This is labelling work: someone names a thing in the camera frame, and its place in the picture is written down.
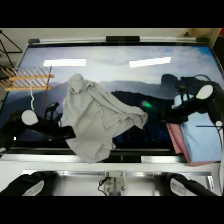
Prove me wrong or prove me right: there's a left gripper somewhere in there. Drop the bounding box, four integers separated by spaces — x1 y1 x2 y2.
49 125 77 141

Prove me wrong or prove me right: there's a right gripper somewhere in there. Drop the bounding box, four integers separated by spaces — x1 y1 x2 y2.
161 105 190 124

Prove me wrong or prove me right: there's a grey shirt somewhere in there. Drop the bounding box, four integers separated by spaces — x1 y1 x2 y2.
60 73 149 164

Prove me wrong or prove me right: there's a pink garment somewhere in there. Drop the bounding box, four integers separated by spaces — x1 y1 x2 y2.
166 122 215 167

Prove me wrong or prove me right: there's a light blue garment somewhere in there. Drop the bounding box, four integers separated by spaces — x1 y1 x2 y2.
172 94 223 164

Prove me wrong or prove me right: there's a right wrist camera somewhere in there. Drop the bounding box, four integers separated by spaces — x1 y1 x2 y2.
175 82 190 105

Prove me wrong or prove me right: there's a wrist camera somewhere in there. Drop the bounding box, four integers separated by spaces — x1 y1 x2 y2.
175 82 190 105
44 102 61 122

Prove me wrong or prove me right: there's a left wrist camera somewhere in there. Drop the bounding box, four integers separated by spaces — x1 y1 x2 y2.
44 102 61 122

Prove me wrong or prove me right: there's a silver frame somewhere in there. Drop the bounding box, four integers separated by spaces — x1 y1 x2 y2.
0 146 224 197

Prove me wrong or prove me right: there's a black cable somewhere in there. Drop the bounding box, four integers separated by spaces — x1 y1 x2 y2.
97 176 111 197

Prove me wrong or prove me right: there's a black wire stand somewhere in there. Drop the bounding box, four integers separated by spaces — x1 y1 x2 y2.
0 29 24 69

